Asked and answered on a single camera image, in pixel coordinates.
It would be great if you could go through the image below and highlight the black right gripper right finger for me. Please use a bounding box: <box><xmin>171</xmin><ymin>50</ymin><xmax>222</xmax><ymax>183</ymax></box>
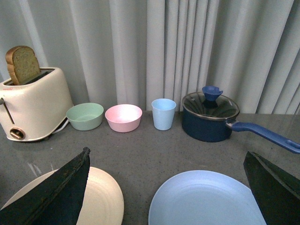
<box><xmin>243</xmin><ymin>151</ymin><xmax>300</xmax><ymax>225</ymax></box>

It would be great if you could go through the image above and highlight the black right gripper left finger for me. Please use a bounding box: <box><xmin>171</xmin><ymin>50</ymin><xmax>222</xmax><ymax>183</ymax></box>
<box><xmin>0</xmin><ymin>147</ymin><xmax>90</xmax><ymax>225</ymax></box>

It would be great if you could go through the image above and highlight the cream plastic plate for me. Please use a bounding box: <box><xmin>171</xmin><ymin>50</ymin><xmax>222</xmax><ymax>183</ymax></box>
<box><xmin>4</xmin><ymin>167</ymin><xmax>124</xmax><ymax>225</ymax></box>

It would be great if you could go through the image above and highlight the light blue plastic plate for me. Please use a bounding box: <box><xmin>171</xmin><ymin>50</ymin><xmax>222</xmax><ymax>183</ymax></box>
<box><xmin>148</xmin><ymin>170</ymin><xmax>266</xmax><ymax>225</ymax></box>

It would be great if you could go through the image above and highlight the green plastic bowl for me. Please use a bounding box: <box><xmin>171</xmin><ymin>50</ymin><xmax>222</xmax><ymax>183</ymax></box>
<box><xmin>66</xmin><ymin>103</ymin><xmax>104</xmax><ymax>131</ymax></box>

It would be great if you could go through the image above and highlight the cream white toaster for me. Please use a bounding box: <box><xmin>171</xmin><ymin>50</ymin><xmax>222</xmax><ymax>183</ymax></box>
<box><xmin>0</xmin><ymin>67</ymin><xmax>73</xmax><ymax>142</ymax></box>

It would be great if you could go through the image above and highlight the dark blue saucepan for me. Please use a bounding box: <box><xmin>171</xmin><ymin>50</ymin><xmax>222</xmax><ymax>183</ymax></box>
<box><xmin>182</xmin><ymin>109</ymin><xmax>300</xmax><ymax>154</ymax></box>

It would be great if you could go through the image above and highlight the pink plastic bowl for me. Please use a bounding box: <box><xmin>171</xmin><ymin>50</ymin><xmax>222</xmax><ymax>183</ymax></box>
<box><xmin>105</xmin><ymin>104</ymin><xmax>143</xmax><ymax>133</ymax></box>

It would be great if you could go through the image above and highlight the glass pot lid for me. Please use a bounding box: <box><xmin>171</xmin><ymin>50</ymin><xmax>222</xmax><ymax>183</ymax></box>
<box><xmin>182</xmin><ymin>86</ymin><xmax>240</xmax><ymax>120</ymax></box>

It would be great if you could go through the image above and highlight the light blue plastic cup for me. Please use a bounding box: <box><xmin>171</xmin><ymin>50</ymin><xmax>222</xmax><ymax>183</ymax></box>
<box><xmin>151</xmin><ymin>98</ymin><xmax>177</xmax><ymax>131</ymax></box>

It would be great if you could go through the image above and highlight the brown bread slice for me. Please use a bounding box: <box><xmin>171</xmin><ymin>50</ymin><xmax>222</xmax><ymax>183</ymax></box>
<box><xmin>5</xmin><ymin>45</ymin><xmax>41</xmax><ymax>85</ymax></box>

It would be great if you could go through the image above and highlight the grey curtain backdrop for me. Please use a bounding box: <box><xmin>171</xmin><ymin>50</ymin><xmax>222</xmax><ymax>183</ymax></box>
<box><xmin>0</xmin><ymin>0</ymin><xmax>300</xmax><ymax>114</ymax></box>

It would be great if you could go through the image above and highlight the white toaster power cable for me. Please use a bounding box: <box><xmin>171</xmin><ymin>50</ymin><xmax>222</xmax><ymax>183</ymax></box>
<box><xmin>52</xmin><ymin>118</ymin><xmax>70</xmax><ymax>135</ymax></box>

